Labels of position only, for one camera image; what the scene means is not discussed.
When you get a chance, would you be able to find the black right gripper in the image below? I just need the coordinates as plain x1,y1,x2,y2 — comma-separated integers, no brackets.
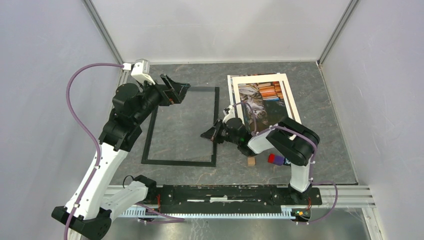
200,118,240,145

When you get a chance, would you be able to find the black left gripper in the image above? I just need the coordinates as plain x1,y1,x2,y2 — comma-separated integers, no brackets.
134,73,191,124

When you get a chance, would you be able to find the white mat board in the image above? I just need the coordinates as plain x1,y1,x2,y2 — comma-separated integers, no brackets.
227,73,301,130

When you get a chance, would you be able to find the cat photo print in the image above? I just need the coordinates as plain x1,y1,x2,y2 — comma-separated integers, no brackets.
237,81,293,132

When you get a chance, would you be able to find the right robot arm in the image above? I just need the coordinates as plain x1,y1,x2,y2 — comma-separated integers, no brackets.
200,116,320,204

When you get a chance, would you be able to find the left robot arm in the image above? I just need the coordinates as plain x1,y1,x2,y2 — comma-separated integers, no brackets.
51,74,191,240

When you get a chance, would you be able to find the small wooden cube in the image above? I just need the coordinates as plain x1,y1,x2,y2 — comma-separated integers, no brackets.
247,157,256,167

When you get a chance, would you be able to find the red purple toy brick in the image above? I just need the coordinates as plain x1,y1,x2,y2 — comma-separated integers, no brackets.
267,153,285,166

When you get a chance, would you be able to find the blue owl toy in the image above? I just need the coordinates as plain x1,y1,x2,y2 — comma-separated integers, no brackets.
283,158,291,166

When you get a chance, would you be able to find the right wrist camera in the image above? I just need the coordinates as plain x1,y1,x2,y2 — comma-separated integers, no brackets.
222,105,236,125

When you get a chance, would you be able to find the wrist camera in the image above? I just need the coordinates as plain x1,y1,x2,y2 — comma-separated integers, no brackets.
122,58,156,85
222,105,236,125

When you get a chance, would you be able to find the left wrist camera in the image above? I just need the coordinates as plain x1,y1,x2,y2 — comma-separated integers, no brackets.
122,58,156,85

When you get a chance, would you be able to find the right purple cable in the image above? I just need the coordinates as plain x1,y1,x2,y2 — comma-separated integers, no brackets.
231,101,339,226

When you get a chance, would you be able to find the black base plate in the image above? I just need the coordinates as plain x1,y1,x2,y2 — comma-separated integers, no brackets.
142,184,323,214

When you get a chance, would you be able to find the black picture frame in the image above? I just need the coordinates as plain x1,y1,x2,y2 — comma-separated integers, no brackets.
141,86,220,168

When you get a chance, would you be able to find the aluminium frame rail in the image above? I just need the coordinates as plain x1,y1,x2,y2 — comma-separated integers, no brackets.
82,0,124,64

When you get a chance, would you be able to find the white cable duct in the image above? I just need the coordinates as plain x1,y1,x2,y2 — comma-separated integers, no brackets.
118,206,296,220

